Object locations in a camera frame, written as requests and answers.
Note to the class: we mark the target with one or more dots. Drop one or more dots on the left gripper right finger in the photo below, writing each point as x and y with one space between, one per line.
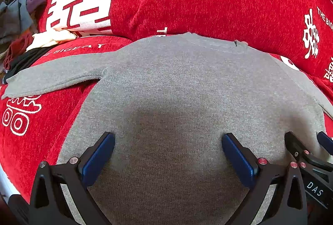
288 204

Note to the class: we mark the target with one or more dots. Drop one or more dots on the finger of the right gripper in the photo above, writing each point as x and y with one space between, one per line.
301 154
325 141

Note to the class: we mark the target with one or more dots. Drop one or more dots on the red wedding bed cover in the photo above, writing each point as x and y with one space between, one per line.
35 127

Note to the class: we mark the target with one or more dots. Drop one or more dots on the grey clothes pile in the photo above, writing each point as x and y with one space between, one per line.
15 19

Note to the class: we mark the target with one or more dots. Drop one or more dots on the grey knit sweater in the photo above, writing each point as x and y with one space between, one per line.
168 101

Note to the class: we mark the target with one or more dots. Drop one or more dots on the dark red garment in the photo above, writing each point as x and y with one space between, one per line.
17 48

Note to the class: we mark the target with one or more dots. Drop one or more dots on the black garment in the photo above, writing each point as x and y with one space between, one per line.
25 61

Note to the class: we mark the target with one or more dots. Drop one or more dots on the cream white garment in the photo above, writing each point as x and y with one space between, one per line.
50 38

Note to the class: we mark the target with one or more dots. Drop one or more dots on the purple garment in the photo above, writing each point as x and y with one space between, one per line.
36 0

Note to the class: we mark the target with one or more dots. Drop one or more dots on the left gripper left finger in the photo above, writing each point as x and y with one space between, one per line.
48 204

